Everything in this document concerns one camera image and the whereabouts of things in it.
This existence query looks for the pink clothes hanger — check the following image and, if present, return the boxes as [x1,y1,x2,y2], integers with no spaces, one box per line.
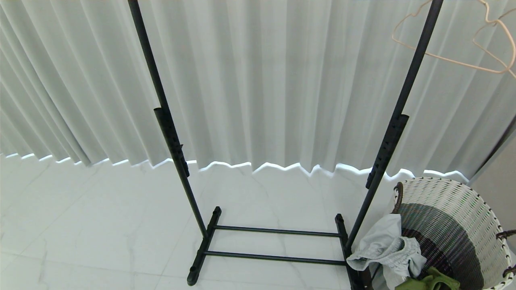
[392,0,516,75]
[472,0,516,79]

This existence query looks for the pale grey shorts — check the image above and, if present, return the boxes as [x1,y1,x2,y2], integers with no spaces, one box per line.
[347,213,427,290]

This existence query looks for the white laundry basket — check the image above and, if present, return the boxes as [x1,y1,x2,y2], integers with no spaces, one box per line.
[393,177,516,290]

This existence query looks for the black clothes rack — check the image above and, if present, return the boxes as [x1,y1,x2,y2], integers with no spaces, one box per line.
[128,0,444,290]

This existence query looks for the green printed shirt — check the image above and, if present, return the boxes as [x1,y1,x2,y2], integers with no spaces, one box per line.
[399,266,460,290]

